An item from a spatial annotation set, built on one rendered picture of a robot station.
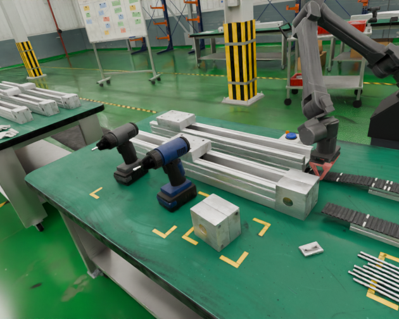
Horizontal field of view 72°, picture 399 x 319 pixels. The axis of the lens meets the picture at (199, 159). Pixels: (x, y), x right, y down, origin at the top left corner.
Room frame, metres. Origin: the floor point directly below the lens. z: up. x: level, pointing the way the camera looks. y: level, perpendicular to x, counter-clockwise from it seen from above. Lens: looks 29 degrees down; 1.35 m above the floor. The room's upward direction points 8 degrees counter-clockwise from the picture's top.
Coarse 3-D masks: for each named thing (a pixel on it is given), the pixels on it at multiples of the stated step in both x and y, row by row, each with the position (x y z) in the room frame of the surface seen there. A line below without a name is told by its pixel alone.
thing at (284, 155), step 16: (160, 128) 1.28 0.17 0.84; (192, 128) 1.22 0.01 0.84; (208, 128) 1.15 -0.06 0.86; (224, 128) 1.11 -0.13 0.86; (224, 144) 1.01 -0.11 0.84; (240, 144) 0.94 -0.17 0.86; (256, 144) 0.92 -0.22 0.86; (272, 144) 0.93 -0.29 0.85; (288, 144) 0.88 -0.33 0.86; (256, 160) 0.89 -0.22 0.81; (272, 160) 0.85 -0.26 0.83; (288, 160) 0.81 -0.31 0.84; (304, 160) 0.79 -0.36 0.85
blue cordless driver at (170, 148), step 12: (168, 144) 0.75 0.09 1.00; (180, 144) 0.76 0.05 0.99; (156, 156) 0.71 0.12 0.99; (168, 156) 0.72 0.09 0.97; (144, 168) 0.68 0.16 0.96; (156, 168) 0.70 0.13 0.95; (168, 168) 0.74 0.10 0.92; (180, 168) 0.76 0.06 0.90; (180, 180) 0.75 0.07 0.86; (168, 192) 0.72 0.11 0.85; (180, 192) 0.73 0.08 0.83; (192, 192) 0.75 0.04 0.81; (168, 204) 0.69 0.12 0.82; (180, 204) 0.72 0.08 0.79
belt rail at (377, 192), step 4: (372, 188) 0.64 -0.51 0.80; (376, 188) 0.64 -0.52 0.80; (368, 192) 0.65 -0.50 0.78; (372, 192) 0.64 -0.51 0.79; (376, 192) 0.64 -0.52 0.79; (380, 192) 0.63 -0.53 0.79; (384, 192) 0.63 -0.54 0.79; (388, 192) 0.62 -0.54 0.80; (392, 192) 0.61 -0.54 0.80; (384, 196) 0.62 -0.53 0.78; (388, 196) 0.61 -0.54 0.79; (392, 196) 0.61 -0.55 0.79; (396, 196) 0.61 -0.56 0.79; (396, 200) 0.60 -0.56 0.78
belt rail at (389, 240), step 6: (354, 228) 0.51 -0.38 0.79; (360, 228) 0.50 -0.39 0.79; (366, 228) 0.49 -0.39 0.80; (366, 234) 0.49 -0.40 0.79; (372, 234) 0.48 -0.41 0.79; (378, 234) 0.47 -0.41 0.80; (378, 240) 0.47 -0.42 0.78; (384, 240) 0.46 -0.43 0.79; (390, 240) 0.46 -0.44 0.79; (396, 240) 0.44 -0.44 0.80; (396, 246) 0.44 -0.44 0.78
